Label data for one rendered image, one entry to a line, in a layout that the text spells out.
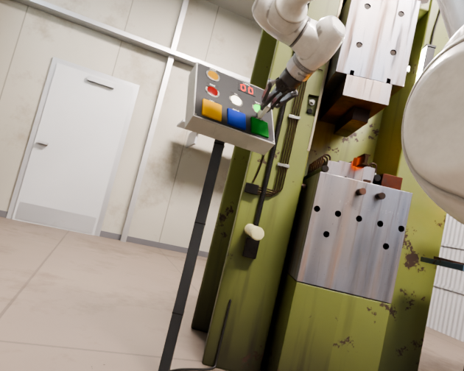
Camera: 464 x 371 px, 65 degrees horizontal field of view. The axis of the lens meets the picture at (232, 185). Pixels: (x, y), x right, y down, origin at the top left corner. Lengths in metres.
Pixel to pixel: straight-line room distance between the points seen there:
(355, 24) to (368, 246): 0.95
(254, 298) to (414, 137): 1.46
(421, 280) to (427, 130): 1.61
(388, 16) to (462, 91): 1.60
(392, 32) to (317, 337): 1.32
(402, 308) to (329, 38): 1.21
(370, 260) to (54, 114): 4.57
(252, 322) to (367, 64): 1.23
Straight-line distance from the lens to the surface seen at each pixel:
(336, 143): 2.13
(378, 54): 1.80
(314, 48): 1.21
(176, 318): 1.49
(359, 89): 1.71
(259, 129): 1.40
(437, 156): 0.29
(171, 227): 5.45
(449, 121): 0.29
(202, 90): 1.39
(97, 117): 5.37
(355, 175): 1.62
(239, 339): 1.75
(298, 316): 1.54
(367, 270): 1.57
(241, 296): 1.70
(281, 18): 1.17
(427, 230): 1.89
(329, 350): 1.60
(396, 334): 1.89
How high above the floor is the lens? 0.65
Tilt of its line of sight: 5 degrees up
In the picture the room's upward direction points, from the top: 13 degrees clockwise
